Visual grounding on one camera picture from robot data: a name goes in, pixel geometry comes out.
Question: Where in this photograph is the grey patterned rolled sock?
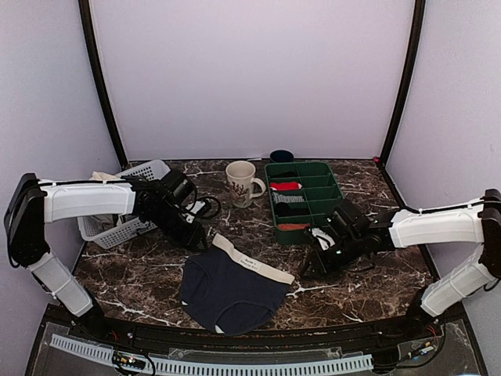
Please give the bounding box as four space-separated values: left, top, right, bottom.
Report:
272 191 305 204

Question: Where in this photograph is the black frame post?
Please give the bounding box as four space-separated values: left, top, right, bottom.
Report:
77 0 128 168
378 0 426 169

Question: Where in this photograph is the black front rail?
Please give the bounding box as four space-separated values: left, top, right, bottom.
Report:
116 324 391 351

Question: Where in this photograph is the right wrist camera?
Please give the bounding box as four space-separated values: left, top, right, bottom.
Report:
326 199 371 239

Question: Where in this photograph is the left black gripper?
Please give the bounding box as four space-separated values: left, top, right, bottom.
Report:
146 204 209 253

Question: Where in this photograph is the cream cloth in basket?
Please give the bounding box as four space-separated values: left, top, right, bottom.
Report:
90 172 120 181

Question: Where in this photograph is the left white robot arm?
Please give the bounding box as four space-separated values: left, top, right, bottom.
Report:
4 170 207 342

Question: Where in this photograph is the orange rolled sock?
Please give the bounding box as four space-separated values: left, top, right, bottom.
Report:
277 223 311 231

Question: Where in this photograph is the cream floral mug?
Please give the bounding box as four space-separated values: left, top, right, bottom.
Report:
225 161 267 208

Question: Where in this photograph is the green divided organizer tray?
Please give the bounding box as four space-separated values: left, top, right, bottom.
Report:
265 161 344 245

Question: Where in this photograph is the red rolled sock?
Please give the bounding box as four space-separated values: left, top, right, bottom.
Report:
270 181 303 191

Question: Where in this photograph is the white slotted cable duct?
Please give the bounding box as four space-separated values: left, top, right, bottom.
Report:
49 334 373 375

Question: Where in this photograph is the grey garment in basket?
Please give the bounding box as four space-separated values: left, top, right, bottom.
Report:
92 214 118 231

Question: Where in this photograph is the black rolled sock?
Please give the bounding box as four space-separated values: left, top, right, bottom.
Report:
274 203 310 217

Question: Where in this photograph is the right black frame post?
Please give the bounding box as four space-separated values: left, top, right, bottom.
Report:
378 0 426 169

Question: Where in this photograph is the navy underwear white waistband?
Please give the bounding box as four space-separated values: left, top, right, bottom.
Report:
179 233 294 336

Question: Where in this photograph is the white plastic laundry basket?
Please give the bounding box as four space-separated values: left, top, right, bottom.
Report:
77 160 171 249

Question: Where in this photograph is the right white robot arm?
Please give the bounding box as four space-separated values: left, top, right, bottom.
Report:
301 189 500 340

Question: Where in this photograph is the dark blue mug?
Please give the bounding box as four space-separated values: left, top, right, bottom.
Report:
269 150 294 163

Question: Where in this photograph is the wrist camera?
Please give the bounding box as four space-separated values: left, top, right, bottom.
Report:
326 199 371 239
160 170 195 205

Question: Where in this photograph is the left black frame post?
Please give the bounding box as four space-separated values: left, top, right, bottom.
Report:
77 0 128 168

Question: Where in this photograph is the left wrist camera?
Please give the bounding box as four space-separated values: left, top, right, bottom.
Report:
160 170 195 205

